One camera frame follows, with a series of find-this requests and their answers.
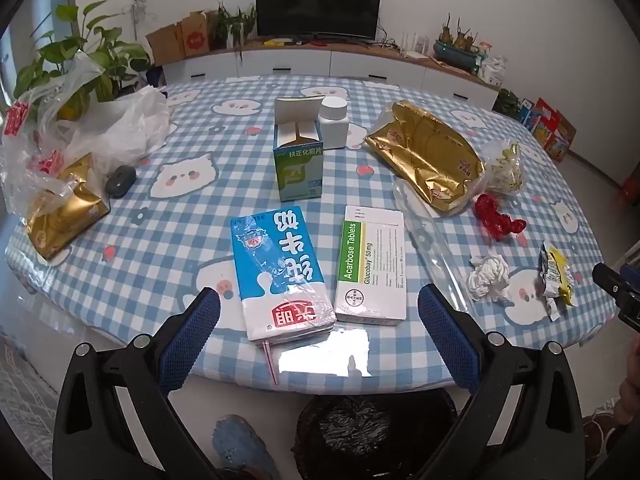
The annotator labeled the white plastic bottle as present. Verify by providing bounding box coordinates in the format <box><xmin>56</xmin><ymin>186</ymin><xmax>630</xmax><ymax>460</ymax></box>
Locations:
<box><xmin>319</xmin><ymin>96</ymin><xmax>350</xmax><ymax>150</ymax></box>

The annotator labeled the red plastic wrapper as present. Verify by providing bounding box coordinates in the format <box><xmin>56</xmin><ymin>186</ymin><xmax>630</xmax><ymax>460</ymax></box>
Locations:
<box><xmin>474</xmin><ymin>192</ymin><xmax>528</xmax><ymax>241</ymax></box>

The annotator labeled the clear plastic tube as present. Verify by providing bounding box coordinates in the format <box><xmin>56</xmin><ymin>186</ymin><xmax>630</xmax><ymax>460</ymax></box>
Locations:
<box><xmin>392</xmin><ymin>180</ymin><xmax>476</xmax><ymax>301</ymax></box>

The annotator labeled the white router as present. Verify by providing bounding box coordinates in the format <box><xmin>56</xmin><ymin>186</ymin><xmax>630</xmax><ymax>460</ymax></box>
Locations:
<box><xmin>397</xmin><ymin>30</ymin><xmax>431</xmax><ymax>61</ymax></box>

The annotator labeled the small green floor plant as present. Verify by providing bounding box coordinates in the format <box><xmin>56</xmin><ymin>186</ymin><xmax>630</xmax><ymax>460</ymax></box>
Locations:
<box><xmin>492</xmin><ymin>87</ymin><xmax>523</xmax><ymax>121</ymax></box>

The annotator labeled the blue and white carton box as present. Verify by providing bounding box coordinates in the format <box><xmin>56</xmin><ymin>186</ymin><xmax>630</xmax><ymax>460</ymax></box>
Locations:
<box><xmin>519</xmin><ymin>99</ymin><xmax>543</xmax><ymax>128</ymax></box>

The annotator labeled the black television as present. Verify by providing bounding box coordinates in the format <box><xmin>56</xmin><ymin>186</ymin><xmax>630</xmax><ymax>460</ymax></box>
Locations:
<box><xmin>255</xmin><ymin>0</ymin><xmax>383</xmax><ymax>43</ymax></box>

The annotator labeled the brown paper bag red logo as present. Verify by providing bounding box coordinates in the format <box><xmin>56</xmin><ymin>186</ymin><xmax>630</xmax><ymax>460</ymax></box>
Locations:
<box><xmin>180</xmin><ymin>10</ymin><xmax>211</xmax><ymax>58</ymax></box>

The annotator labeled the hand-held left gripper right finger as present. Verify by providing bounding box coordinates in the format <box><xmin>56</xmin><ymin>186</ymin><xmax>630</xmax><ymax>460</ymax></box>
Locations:
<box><xmin>417</xmin><ymin>284</ymin><xmax>586</xmax><ymax>480</ymax></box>

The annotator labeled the colourful cardboard box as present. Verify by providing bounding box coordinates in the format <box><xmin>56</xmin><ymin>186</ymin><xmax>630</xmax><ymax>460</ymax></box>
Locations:
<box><xmin>542</xmin><ymin>112</ymin><xmax>578</xmax><ymax>162</ymax></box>

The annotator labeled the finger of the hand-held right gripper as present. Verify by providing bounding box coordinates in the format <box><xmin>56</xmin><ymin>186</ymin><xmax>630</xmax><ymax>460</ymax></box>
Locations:
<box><xmin>592</xmin><ymin>262</ymin><xmax>640</xmax><ymax>333</ymax></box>

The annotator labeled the blue checked tablecloth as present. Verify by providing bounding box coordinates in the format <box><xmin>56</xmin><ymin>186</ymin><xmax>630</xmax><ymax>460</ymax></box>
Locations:
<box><xmin>2</xmin><ymin>74</ymin><xmax>621</xmax><ymax>393</ymax></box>

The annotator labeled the white tissue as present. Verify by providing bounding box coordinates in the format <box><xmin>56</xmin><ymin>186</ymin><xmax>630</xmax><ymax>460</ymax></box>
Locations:
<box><xmin>466</xmin><ymin>254</ymin><xmax>512</xmax><ymax>302</ymax></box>

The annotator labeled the white television cabinet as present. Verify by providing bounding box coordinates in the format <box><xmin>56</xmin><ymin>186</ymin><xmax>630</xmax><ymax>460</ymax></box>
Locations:
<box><xmin>160</xmin><ymin>42</ymin><xmax>501</xmax><ymax>108</ymax></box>

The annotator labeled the green and white medicine box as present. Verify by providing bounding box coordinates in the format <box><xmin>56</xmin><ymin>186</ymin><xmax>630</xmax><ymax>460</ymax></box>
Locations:
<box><xmin>272</xmin><ymin>96</ymin><xmax>325</xmax><ymax>201</ymax></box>

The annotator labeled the clear bag of yellow scraps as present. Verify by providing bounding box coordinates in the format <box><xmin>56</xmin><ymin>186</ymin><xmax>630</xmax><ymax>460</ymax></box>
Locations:
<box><xmin>482</xmin><ymin>140</ymin><xmax>525</xmax><ymax>196</ymax></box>

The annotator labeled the blue slipper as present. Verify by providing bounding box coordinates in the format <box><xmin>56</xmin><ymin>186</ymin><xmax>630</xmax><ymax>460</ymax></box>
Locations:
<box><xmin>212</xmin><ymin>414</ymin><xmax>281</xmax><ymax>480</ymax></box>

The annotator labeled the white plastic bag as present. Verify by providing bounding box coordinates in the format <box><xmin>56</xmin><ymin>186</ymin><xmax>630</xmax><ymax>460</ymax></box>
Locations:
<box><xmin>55</xmin><ymin>85</ymin><xmax>173</xmax><ymax>173</ymax></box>

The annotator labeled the bonsai in blue pot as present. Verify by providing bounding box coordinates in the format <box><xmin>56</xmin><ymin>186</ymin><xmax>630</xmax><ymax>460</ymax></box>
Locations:
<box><xmin>432</xmin><ymin>15</ymin><xmax>483</xmax><ymax>73</ymax></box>

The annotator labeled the white bag on cabinet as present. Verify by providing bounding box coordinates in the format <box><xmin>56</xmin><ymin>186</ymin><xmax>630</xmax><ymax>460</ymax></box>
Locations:
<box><xmin>480</xmin><ymin>42</ymin><xmax>508</xmax><ymax>86</ymax></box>

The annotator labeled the large green potted plant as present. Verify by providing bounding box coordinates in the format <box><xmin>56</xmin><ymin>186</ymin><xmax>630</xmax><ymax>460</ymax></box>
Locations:
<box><xmin>14</xmin><ymin>2</ymin><xmax>151</xmax><ymax>121</ymax></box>

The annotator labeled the black lined trash bin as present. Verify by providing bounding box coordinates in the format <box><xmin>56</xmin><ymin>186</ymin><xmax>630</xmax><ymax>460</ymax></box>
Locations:
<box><xmin>292</xmin><ymin>387</ymin><xmax>458</xmax><ymax>480</ymax></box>

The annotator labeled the person's right hand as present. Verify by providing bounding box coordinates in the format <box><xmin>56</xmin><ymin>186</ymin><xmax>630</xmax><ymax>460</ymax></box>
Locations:
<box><xmin>618</xmin><ymin>379</ymin><xmax>640</xmax><ymax>426</ymax></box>

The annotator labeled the red gift box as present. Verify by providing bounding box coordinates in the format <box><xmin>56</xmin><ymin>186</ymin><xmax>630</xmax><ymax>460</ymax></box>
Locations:
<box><xmin>532</xmin><ymin>97</ymin><xmax>561</xmax><ymax>143</ymax></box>

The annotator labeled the yellow snack wrapper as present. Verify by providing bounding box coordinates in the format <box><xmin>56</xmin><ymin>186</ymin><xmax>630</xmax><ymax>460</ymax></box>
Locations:
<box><xmin>536</xmin><ymin>241</ymin><xmax>578</xmax><ymax>322</ymax></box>

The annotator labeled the thin dried plant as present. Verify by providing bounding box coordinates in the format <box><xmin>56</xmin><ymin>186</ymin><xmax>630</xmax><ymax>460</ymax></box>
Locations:
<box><xmin>122</xmin><ymin>0</ymin><xmax>151</xmax><ymax>41</ymax></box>

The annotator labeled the small gold foil bag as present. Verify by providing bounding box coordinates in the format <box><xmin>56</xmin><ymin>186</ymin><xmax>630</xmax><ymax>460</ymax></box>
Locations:
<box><xmin>25</xmin><ymin>152</ymin><xmax>112</xmax><ymax>262</ymax></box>

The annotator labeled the grey computer mouse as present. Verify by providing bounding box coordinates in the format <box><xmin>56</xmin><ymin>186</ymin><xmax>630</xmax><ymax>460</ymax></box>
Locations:
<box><xmin>105</xmin><ymin>166</ymin><xmax>137</xmax><ymax>197</ymax></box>

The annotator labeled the large gold foil bag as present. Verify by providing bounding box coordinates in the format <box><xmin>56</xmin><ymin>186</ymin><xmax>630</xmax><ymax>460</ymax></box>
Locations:
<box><xmin>364</xmin><ymin>100</ymin><xmax>487</xmax><ymax>217</ymax></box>

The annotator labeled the blue and white milk carton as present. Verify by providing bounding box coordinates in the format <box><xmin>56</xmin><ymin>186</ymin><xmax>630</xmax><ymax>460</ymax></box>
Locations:
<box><xmin>230</xmin><ymin>205</ymin><xmax>337</xmax><ymax>386</ymax></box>

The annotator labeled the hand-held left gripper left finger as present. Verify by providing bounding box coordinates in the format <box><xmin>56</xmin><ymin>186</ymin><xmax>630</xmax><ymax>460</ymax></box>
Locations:
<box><xmin>52</xmin><ymin>287</ymin><xmax>222</xmax><ymax>480</ymax></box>

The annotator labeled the brown cardboard box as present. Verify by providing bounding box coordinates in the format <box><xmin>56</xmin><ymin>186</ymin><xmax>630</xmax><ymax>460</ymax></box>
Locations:
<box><xmin>145</xmin><ymin>22</ymin><xmax>186</xmax><ymax>66</ymax></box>

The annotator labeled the tall leafy potted plant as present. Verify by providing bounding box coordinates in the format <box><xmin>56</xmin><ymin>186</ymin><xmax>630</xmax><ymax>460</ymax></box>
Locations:
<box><xmin>202</xmin><ymin>0</ymin><xmax>258</xmax><ymax>61</ymax></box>

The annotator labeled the clear plastic bag red print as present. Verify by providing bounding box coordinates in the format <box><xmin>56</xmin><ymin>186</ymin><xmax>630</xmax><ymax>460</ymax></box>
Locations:
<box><xmin>0</xmin><ymin>52</ymin><xmax>116</xmax><ymax>221</ymax></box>

